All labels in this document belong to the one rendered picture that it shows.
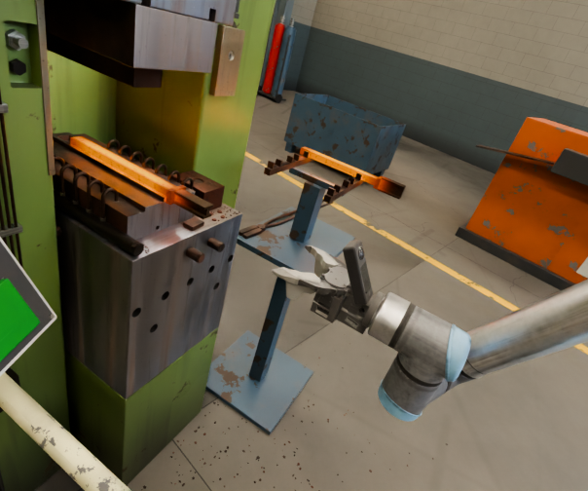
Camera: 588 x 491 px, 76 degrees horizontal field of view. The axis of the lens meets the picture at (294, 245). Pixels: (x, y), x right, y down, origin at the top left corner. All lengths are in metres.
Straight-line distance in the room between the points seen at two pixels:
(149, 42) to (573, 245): 3.82
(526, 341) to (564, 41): 7.62
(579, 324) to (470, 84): 7.83
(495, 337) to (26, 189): 0.92
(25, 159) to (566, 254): 3.98
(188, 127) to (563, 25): 7.55
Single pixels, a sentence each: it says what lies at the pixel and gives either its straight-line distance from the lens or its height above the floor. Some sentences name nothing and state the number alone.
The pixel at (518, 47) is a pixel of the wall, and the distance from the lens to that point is 8.33.
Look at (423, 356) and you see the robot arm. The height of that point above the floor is 0.98.
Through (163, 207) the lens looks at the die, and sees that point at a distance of 0.91.
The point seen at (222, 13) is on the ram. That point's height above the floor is 1.38.
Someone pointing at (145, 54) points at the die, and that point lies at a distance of 0.77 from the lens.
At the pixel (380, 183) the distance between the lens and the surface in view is 1.31.
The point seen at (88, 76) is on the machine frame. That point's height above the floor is 1.13.
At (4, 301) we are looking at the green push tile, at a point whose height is 1.02.
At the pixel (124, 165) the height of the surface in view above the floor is 1.02.
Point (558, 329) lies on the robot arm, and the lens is 0.74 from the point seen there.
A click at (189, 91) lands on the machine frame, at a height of 1.18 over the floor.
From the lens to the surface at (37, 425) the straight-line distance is 0.93.
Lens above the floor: 1.40
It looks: 29 degrees down
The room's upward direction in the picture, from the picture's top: 17 degrees clockwise
